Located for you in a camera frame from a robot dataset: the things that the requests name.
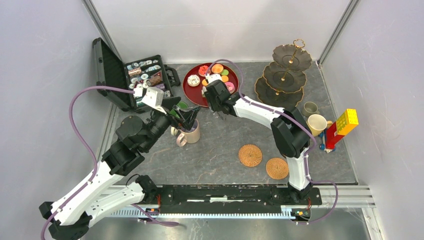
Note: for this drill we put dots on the three-tier gold dessert stand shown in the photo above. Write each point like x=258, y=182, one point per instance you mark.
x=283, y=80

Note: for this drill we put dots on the green mug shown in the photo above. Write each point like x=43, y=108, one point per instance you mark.
x=182, y=105

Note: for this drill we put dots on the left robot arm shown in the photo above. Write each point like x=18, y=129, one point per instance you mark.
x=70, y=217

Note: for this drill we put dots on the green macaron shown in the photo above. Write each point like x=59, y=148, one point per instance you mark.
x=225, y=72

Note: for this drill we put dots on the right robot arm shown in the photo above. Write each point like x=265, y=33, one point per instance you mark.
x=290, y=132

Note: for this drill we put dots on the yellow cream mug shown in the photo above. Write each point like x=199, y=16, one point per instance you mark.
x=317, y=124

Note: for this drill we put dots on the woven coaster right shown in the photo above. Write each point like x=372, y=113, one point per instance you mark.
x=277, y=168

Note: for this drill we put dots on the pink beige mug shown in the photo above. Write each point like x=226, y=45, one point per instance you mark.
x=186, y=136

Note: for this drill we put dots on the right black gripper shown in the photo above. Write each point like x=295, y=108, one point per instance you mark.
x=211, y=102

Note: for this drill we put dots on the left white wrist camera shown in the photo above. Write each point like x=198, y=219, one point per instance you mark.
x=153, y=98

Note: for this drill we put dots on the orange macaron right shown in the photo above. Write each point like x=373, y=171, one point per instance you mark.
x=224, y=78

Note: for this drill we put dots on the woven coaster left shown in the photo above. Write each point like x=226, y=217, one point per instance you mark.
x=250, y=155

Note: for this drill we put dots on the red round tray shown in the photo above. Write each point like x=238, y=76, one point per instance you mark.
x=194, y=93

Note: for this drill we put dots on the orange fruit tart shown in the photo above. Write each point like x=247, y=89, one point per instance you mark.
x=217, y=68

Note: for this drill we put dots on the small grey-green cup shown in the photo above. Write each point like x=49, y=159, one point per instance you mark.
x=309, y=108

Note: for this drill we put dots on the white sprinkled donut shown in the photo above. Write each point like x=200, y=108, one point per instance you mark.
x=193, y=80

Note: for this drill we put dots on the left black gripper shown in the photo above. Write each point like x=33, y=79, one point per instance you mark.
x=187, y=116

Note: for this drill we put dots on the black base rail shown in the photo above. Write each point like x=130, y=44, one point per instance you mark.
x=226, y=200

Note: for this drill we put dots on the black open case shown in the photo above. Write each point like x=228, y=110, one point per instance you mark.
x=113, y=72

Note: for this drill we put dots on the woven coaster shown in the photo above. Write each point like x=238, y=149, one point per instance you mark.
x=277, y=168
x=250, y=155

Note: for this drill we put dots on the red yellow block toy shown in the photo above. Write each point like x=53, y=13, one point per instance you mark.
x=338, y=130

